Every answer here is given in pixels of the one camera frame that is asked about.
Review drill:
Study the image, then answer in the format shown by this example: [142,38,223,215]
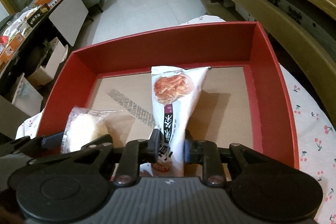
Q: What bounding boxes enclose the red cardboard box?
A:
[33,21,300,180]

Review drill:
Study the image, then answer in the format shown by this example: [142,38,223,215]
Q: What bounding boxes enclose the clear storage bin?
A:
[10,73,44,110]

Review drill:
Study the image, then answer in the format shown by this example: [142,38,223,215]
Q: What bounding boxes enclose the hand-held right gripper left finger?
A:
[29,130,162,186]

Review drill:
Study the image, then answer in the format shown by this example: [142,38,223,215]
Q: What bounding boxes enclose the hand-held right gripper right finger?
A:
[184,131,292,186]

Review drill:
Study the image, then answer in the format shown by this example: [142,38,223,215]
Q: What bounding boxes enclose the cherry print cloth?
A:
[15,15,336,224]

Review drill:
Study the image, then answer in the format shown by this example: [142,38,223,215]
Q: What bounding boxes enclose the white snack packet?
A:
[151,66,212,178]

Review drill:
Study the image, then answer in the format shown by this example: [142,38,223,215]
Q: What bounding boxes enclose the white cardboard box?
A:
[28,39,69,85]

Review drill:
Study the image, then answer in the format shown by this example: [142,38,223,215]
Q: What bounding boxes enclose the black and white coffee table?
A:
[0,0,90,101]

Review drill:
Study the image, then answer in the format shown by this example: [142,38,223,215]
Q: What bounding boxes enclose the black snack box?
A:
[25,4,50,29]

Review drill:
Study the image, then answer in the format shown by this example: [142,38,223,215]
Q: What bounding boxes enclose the orange carton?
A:
[0,32,25,64]

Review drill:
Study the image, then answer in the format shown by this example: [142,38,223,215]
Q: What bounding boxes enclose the pile of snack bags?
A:
[0,9,29,38]

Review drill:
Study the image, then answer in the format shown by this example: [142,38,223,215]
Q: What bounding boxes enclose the clear round pastry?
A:
[60,107,128,154]

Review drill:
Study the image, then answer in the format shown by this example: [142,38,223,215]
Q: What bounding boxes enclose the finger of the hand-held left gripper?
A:
[8,148,62,165]
[0,132,65,155]

